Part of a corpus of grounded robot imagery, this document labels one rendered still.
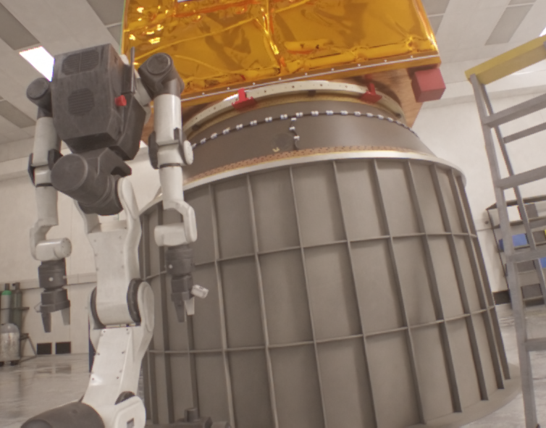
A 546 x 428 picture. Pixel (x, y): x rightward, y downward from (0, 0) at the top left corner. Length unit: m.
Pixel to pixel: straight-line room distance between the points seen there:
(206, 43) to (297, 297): 1.63
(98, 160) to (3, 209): 9.43
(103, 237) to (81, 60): 0.56
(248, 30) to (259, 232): 1.35
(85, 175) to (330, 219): 1.01
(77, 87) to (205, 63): 1.27
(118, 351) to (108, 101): 0.74
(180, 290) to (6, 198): 9.56
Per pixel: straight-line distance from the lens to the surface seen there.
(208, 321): 1.76
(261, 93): 2.16
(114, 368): 1.22
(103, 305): 1.27
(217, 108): 2.25
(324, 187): 1.70
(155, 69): 1.31
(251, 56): 2.38
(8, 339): 8.25
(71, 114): 1.27
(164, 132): 1.23
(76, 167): 1.11
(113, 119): 1.21
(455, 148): 8.53
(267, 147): 1.85
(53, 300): 1.36
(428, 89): 2.37
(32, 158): 1.45
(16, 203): 10.34
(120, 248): 1.25
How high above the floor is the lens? 0.52
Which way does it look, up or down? 18 degrees up
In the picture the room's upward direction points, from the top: 7 degrees counter-clockwise
